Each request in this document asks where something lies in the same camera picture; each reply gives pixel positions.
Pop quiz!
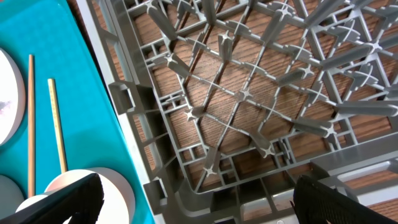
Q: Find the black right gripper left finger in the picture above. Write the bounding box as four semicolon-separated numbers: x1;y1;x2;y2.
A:
1;173;104;224

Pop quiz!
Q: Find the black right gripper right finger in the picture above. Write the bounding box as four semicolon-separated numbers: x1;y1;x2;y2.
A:
290;175;395;224

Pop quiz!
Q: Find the grey bowl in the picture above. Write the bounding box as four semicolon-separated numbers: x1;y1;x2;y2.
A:
0;175;24;219

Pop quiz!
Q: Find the grey dishwasher rack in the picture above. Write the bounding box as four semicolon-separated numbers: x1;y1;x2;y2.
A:
77;0;397;223

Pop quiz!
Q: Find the white paper cup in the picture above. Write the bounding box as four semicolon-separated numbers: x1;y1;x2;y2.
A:
15;190;72;224

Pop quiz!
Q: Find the teal serving tray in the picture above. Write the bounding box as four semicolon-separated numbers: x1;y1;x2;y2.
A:
1;0;154;223

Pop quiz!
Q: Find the left wooden chopstick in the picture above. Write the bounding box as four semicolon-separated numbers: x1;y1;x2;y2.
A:
28;54;35;197

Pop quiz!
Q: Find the wooden chopstick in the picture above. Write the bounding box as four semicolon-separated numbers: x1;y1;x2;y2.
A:
28;54;35;197
47;78;68;173

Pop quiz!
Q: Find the right wooden chopstick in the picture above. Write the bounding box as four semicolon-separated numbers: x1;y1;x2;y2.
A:
47;78;68;173

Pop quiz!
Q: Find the pink round plate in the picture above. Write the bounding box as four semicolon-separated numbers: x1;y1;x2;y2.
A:
1;49;25;145

